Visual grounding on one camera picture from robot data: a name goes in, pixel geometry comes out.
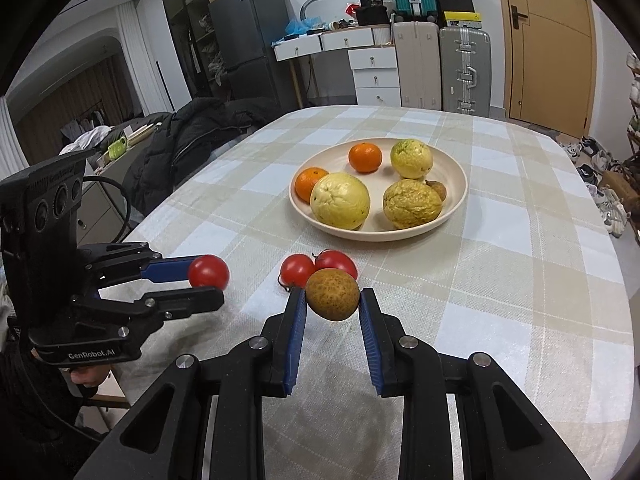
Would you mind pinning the dark grey refrigerator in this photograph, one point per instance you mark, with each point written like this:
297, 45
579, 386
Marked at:
250, 45

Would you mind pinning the small brown round fruit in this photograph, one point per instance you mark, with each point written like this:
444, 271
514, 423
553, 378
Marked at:
438, 190

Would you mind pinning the pile of assorted shoes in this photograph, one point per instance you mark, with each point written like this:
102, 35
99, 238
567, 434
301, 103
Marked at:
600, 195

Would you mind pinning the rows of sneakers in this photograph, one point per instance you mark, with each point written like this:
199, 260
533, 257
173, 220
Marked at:
635, 95

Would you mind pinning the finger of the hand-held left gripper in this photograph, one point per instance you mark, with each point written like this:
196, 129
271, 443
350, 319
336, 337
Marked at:
195, 301
165, 269

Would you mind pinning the greenish yellow citrus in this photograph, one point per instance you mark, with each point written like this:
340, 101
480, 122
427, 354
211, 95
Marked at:
411, 158

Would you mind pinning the wrinkled yellow citrus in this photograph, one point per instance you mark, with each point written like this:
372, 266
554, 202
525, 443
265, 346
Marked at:
412, 203

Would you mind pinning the white ribbed container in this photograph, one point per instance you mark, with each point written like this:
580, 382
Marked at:
383, 35

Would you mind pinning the orange mandarin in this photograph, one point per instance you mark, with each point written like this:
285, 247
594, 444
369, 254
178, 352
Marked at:
365, 157
306, 185

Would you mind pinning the tall black glass cabinet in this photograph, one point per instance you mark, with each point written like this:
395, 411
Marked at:
185, 35

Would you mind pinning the large smooth yellow citrus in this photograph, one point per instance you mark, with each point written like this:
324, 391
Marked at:
340, 200

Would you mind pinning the cream round plate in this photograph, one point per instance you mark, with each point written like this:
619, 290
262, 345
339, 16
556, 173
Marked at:
378, 185

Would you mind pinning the yellow and black shoe box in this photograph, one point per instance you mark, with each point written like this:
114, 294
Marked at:
464, 20

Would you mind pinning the silver grey hard suitcase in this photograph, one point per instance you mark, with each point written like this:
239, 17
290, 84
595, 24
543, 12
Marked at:
465, 70

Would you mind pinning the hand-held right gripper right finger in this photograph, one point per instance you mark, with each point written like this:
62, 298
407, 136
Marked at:
372, 340

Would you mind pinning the black padded jacket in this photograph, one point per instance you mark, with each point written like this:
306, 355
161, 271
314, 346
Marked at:
190, 145

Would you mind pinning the wooden door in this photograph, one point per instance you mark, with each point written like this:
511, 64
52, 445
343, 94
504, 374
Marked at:
550, 50

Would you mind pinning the black bag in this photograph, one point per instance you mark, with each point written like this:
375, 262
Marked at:
372, 16

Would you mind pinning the person's left hand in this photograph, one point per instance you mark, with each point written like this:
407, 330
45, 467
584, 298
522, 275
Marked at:
92, 374

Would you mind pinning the brown curtain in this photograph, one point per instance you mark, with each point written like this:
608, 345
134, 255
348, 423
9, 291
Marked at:
75, 95

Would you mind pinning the person's left forearm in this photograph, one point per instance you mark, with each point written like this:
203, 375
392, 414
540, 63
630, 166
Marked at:
30, 410

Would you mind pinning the plain black shoe box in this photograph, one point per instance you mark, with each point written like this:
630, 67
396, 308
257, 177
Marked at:
455, 5

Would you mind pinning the blue plastic bag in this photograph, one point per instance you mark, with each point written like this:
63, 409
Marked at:
302, 27

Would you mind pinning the red tomato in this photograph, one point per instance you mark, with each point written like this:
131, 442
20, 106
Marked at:
337, 260
209, 271
295, 270

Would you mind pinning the lime green object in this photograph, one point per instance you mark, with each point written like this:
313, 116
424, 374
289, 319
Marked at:
117, 148

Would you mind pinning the white desk with drawers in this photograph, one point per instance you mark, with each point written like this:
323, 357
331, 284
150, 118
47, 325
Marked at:
372, 75

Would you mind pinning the brown speckled round fruit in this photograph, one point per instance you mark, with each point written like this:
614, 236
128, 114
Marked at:
332, 294

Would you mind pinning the white crumpled cloth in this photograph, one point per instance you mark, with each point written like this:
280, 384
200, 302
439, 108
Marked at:
90, 139

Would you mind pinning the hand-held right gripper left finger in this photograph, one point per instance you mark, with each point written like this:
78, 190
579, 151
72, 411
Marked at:
295, 340

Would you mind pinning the beige hard suitcase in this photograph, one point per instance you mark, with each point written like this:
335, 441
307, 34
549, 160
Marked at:
417, 65

